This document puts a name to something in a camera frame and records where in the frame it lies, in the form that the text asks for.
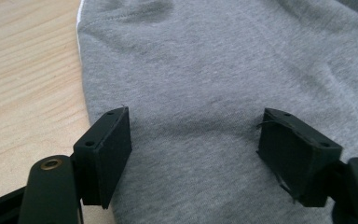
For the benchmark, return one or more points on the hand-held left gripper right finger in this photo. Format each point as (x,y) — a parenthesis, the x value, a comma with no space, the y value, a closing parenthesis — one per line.
(295,155)

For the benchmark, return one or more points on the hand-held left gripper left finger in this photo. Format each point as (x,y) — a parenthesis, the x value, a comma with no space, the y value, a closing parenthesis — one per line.
(105,155)

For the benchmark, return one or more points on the grey garment with white stripe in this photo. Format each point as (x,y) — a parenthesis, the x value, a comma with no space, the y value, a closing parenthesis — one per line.
(199,77)

